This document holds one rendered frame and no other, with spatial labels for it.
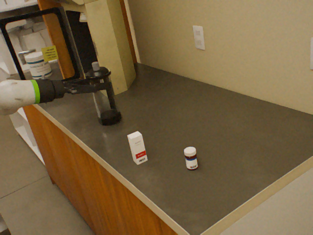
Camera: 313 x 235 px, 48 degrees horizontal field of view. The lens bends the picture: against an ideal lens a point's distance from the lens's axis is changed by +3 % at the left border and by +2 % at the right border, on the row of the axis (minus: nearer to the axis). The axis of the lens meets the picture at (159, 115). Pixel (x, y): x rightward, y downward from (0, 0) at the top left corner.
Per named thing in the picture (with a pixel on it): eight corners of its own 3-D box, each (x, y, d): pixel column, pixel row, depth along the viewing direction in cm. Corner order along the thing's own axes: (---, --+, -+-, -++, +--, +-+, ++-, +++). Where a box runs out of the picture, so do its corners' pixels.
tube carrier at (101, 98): (114, 109, 162) (103, 66, 152) (125, 116, 153) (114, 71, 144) (93, 118, 157) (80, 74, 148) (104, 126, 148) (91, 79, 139)
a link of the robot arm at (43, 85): (33, 102, 139) (41, 108, 132) (30, 72, 135) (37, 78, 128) (49, 100, 142) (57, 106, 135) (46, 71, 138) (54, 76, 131)
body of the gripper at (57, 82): (54, 82, 132) (78, 79, 137) (46, 78, 139) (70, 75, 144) (56, 101, 135) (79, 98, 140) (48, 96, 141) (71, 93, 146)
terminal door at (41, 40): (81, 78, 202) (58, 6, 185) (26, 94, 192) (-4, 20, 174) (80, 78, 203) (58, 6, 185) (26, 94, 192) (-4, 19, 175)
